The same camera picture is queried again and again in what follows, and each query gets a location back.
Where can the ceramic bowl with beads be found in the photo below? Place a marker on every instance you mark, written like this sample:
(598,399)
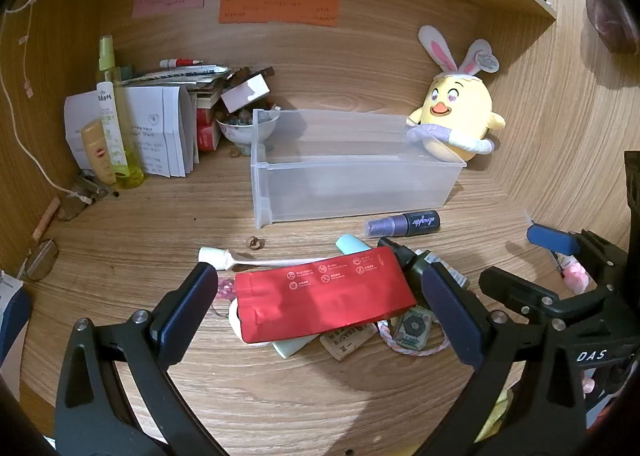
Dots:
(240,131)

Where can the orange paper note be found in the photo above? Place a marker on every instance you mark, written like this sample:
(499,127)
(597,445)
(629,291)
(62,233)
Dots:
(280,8)

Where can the yellow chick plush toy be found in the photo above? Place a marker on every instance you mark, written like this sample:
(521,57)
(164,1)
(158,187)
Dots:
(460,111)

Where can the blue white box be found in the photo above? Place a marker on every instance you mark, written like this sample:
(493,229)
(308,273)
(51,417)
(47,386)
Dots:
(10,316)

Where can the pink fluffy charm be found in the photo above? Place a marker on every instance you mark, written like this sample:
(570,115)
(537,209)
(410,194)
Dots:
(575,278)

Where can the white slim applicator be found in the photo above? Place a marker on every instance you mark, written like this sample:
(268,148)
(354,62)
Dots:
(215,258)

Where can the yellow-green spray bottle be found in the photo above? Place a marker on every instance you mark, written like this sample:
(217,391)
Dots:
(127,151)

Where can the white folded papers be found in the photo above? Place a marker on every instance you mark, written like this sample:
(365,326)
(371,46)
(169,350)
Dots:
(160,136)

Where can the purple spray bottle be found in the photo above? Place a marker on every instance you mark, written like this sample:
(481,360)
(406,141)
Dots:
(400,224)

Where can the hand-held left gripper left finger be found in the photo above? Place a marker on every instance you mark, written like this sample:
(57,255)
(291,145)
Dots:
(192,296)

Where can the clear plastic box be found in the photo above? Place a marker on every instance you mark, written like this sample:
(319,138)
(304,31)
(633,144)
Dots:
(350,186)

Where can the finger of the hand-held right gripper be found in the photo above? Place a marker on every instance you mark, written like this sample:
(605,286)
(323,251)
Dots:
(515,286)
(550,238)

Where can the small wooden strip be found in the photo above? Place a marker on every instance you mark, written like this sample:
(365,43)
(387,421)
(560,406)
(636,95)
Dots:
(47,218)

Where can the beige sunscreen tube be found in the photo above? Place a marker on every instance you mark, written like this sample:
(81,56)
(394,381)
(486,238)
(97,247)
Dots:
(97,151)

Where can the red white marker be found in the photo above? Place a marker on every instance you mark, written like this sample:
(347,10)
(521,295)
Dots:
(182,62)

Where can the stack of papers and books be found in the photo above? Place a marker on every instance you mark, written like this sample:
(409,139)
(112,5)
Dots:
(175,78)

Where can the small brown nut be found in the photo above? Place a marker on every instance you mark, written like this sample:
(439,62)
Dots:
(255,242)

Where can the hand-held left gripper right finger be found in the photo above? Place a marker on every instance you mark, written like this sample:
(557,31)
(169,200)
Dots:
(450,316)

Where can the small white carton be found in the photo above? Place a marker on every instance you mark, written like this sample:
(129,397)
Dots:
(245,92)

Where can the eyeglasses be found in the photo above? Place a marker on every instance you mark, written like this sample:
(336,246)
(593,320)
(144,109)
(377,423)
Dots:
(42,261)

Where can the white tape roll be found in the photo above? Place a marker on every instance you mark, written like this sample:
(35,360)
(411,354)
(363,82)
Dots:
(234,317)

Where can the yellow cloth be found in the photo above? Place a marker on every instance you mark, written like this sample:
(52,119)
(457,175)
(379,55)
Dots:
(497,416)

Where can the red box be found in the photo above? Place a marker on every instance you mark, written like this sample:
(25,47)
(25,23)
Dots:
(320,301)
(207,133)

